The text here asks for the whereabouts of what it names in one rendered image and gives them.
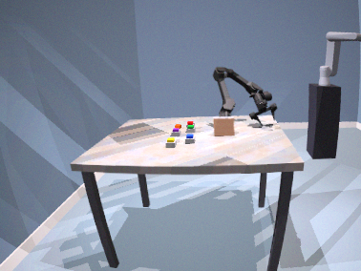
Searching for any blue button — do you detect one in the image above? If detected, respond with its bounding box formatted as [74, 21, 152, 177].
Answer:
[185, 135, 196, 144]

